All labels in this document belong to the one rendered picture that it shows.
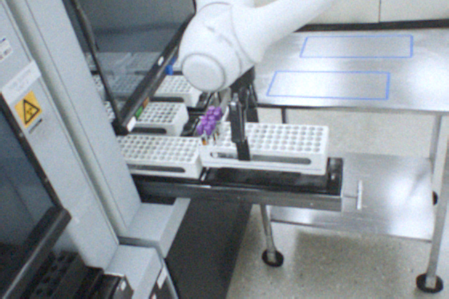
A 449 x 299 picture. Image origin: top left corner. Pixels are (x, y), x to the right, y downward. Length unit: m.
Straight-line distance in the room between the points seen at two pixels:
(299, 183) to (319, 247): 0.92
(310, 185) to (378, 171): 0.83
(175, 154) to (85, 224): 0.29
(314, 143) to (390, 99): 0.37
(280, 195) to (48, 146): 0.53
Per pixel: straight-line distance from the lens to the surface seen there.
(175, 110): 1.37
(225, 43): 0.74
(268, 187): 1.14
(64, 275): 1.02
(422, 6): 3.44
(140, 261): 1.16
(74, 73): 1.01
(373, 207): 1.81
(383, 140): 2.53
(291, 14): 0.76
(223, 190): 1.16
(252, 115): 1.13
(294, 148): 1.06
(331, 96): 1.39
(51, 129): 0.95
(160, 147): 1.24
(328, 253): 2.02
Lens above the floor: 1.61
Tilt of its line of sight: 37 degrees down
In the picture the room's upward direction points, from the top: 11 degrees counter-clockwise
